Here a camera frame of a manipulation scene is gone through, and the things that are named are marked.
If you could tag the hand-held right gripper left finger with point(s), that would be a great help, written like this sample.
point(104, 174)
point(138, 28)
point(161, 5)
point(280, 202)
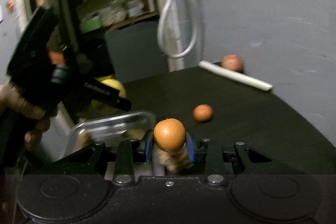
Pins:
point(148, 145)

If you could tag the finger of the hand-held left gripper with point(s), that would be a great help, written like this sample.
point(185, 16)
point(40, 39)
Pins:
point(94, 58)

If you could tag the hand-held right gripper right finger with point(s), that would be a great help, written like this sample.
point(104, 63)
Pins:
point(190, 147)

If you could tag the large striped pepino melon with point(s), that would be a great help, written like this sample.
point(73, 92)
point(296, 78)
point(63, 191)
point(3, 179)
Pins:
point(172, 160)

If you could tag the large orange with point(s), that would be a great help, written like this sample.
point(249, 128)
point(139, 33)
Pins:
point(169, 134)

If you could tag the yellow lemon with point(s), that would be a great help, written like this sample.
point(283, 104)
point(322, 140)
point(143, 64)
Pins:
point(114, 87)

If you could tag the steel tray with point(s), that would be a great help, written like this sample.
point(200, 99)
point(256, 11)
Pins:
point(113, 121)

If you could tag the person's left hand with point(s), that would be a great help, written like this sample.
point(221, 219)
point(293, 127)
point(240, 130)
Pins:
point(29, 108)

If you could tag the green box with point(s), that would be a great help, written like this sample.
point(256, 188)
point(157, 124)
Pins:
point(90, 25)

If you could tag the small orange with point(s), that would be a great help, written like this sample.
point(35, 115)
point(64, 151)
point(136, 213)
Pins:
point(202, 113)

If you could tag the grey chest box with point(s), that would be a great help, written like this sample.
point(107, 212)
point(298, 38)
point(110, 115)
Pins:
point(136, 50)

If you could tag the clear plastic containers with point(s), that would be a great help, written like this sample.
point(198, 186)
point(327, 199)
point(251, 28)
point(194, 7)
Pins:
point(118, 10)

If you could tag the white rolling pin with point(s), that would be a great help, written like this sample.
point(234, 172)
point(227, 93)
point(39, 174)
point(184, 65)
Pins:
point(236, 75)

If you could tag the red apple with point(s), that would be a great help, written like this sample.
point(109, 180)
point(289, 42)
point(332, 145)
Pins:
point(232, 62)

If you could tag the strawberry wall hook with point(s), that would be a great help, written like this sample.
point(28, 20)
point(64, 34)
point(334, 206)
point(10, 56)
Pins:
point(10, 5)

